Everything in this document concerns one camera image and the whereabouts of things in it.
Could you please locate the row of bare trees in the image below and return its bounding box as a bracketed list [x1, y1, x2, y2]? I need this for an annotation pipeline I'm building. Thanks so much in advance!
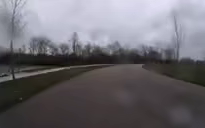
[0, 31, 205, 66]

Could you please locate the grey asphalt path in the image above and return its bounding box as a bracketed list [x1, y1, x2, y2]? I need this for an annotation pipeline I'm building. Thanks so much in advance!
[0, 63, 205, 128]

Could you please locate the pale side path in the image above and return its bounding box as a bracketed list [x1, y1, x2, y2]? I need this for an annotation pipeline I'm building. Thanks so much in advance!
[0, 63, 113, 86]

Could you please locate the thin bare tree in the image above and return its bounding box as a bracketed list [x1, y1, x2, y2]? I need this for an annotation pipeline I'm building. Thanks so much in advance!
[1, 0, 28, 81]
[170, 14, 186, 64]

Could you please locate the grass verge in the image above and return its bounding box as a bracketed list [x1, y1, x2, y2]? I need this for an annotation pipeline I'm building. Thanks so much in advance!
[0, 64, 115, 118]
[142, 62, 205, 90]

